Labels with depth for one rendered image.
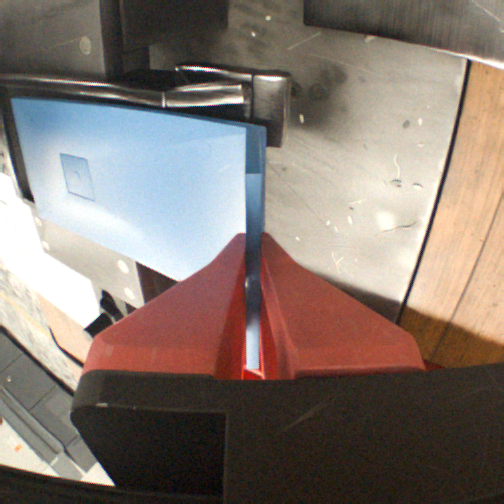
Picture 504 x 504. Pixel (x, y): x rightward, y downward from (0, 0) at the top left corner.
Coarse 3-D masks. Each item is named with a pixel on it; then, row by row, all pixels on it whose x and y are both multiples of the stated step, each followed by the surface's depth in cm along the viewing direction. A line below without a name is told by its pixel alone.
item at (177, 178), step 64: (64, 128) 16; (128, 128) 14; (192, 128) 12; (256, 128) 11; (64, 192) 18; (128, 192) 16; (192, 192) 14; (256, 192) 9; (128, 256) 18; (192, 256) 16; (256, 256) 10; (256, 320) 12
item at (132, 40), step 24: (120, 0) 13; (144, 0) 14; (168, 0) 15; (192, 0) 16; (216, 0) 18; (120, 24) 14; (144, 24) 15; (168, 24) 16; (192, 24) 17; (216, 24) 18; (144, 48) 15; (168, 288) 23
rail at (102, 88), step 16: (0, 80) 17; (16, 80) 17; (32, 80) 16; (48, 80) 15; (64, 80) 15; (80, 80) 14; (96, 80) 14; (112, 80) 14; (128, 80) 14; (96, 96) 14; (112, 96) 14; (128, 96) 13; (144, 96) 13; (160, 96) 13
